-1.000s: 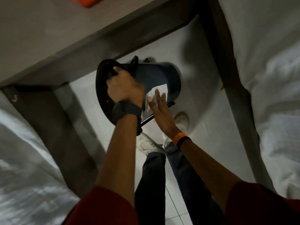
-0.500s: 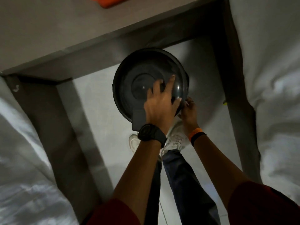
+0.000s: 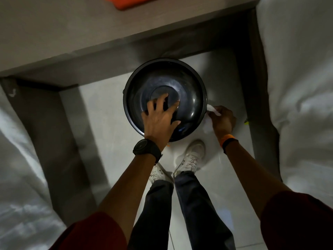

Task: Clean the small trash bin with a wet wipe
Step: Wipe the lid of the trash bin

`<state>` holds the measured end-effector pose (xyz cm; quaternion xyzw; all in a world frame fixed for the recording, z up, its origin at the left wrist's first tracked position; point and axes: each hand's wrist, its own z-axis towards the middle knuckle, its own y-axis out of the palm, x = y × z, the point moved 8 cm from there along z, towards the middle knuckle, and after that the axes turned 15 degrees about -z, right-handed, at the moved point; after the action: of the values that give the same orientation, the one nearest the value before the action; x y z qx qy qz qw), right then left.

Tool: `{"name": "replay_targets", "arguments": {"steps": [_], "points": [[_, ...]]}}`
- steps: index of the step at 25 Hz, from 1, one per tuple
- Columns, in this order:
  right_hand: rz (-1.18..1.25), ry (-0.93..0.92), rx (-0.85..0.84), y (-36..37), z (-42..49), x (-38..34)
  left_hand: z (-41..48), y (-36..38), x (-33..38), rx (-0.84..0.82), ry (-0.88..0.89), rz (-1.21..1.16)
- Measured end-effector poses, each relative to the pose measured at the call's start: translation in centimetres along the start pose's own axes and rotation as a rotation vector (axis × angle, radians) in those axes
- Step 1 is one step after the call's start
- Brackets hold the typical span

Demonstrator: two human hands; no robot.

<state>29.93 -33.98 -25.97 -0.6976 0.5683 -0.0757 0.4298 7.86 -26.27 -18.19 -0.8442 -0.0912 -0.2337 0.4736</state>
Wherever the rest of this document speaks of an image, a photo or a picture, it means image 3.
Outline person's left hand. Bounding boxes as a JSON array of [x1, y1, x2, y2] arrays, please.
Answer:
[[141, 93, 181, 151]]

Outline person's right hand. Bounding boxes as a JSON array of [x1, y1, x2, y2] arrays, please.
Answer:
[[207, 106, 237, 140]]

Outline white wet wipe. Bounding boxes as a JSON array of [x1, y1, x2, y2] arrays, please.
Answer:
[[202, 104, 222, 134]]

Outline black trash bin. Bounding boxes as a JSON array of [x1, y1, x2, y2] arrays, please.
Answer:
[[122, 58, 208, 142]]

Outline person's left forearm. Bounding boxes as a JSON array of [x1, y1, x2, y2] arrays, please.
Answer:
[[96, 153, 156, 242]]

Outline person's right forearm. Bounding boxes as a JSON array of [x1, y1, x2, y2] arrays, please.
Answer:
[[225, 140, 292, 220]]

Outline person's left white shoe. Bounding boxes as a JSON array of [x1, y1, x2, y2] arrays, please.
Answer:
[[148, 162, 173, 185]]

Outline person's left red sleeve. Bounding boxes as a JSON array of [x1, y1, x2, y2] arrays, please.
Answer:
[[49, 212, 128, 250]]

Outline person's red sleeve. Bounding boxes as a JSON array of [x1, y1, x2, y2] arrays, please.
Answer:
[[49, 212, 128, 250], [260, 190, 333, 250]]

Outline person's right red sleeve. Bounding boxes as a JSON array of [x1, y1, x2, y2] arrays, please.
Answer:
[[260, 190, 333, 250]]

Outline orange wristband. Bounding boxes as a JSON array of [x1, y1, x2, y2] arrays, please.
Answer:
[[219, 134, 236, 148]]

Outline black wristband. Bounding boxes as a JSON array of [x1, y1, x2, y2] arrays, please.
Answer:
[[222, 138, 239, 154]]

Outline black wristwatch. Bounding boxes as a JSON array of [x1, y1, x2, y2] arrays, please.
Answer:
[[133, 139, 163, 164]]

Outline white bed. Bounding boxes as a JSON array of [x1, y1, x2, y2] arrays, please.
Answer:
[[0, 85, 67, 250], [256, 0, 333, 209]]

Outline dark trousers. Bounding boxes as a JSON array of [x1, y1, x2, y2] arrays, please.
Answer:
[[127, 171, 237, 250]]

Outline orange plastic tray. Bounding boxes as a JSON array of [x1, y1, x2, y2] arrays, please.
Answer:
[[103, 0, 162, 11]]

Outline grey bedside table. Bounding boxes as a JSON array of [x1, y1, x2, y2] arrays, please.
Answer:
[[0, 0, 283, 227]]

